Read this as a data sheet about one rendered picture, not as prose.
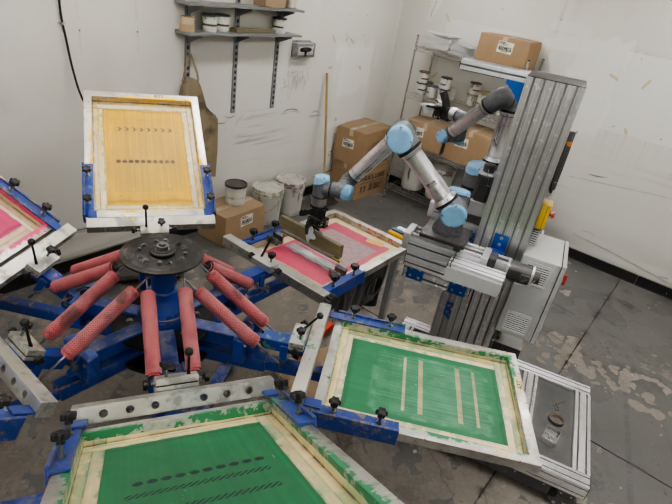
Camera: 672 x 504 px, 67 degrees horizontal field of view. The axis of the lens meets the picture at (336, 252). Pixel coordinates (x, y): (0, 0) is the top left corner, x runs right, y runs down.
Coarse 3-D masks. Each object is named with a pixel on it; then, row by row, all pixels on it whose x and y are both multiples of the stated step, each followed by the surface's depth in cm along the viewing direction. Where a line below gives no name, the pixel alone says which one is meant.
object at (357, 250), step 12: (360, 240) 296; (348, 252) 281; (360, 252) 283; (372, 252) 285; (300, 264) 262; (312, 264) 264; (348, 264) 269; (360, 264) 271; (312, 276) 254; (324, 276) 255
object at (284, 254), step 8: (336, 224) 309; (328, 232) 298; (336, 232) 300; (344, 232) 301; (352, 232) 303; (296, 240) 284; (336, 240) 291; (344, 240) 292; (272, 248) 272; (280, 248) 273; (288, 248) 275; (280, 256) 266; (288, 256) 267; (296, 256) 269; (288, 264) 260; (296, 264) 261
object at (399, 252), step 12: (336, 216) 317; (348, 216) 314; (360, 228) 308; (372, 228) 304; (264, 240) 272; (384, 240) 299; (396, 240) 295; (396, 252) 282; (372, 264) 266; (384, 264) 273
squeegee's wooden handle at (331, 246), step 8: (280, 224) 268; (288, 224) 264; (296, 224) 261; (296, 232) 262; (304, 232) 258; (312, 240) 257; (320, 240) 253; (328, 240) 250; (328, 248) 251; (336, 248) 248; (336, 256) 249
